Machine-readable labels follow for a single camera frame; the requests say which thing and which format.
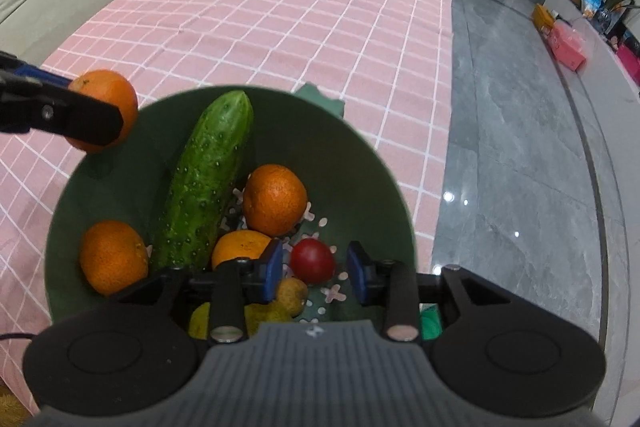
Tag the magenta box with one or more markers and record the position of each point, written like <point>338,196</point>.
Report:
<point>630,62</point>

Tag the red tomato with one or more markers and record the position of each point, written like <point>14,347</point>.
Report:
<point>312,261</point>

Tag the pink checkered tablecloth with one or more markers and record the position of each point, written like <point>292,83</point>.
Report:
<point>275,7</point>

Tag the yellow fruit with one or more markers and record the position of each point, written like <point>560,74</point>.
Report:
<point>200,322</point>

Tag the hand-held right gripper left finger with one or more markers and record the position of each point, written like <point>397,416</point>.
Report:
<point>272,274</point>

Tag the yellowish orange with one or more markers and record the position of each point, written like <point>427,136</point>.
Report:
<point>240,247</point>

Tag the small orange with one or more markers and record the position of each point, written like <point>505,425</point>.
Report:
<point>110,257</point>
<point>112,94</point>

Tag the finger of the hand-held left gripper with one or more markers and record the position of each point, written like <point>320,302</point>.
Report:
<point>75,117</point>
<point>35,72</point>

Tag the pink box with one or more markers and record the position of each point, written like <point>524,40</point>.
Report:
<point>566,48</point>

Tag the orange box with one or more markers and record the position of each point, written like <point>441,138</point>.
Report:
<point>544,18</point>

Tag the large orange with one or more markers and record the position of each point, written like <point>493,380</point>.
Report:
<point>275,199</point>

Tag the small brown round fruit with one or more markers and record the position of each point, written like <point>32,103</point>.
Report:
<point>291,297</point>

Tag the green cucumber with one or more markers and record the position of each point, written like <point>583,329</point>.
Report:
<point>205,172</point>

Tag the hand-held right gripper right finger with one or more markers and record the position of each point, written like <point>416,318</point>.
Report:
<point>356,274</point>

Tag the dark green colander bowl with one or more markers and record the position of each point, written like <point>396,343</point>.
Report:
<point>350,167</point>

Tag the white low cabinet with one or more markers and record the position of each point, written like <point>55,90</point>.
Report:
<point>597,49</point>

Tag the blue snack bag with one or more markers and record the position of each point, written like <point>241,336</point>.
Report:
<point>590,2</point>

